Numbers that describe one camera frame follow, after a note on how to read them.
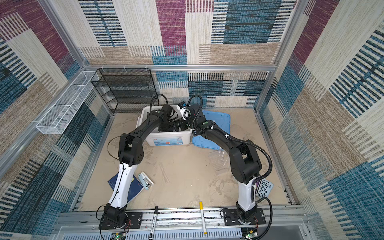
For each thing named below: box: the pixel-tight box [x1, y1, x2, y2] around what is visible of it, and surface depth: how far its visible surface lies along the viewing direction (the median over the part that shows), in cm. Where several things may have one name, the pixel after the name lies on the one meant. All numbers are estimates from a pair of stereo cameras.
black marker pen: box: [149, 205, 159, 240], surface depth 73 cm
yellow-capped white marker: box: [199, 201, 208, 235], surface depth 76 cm
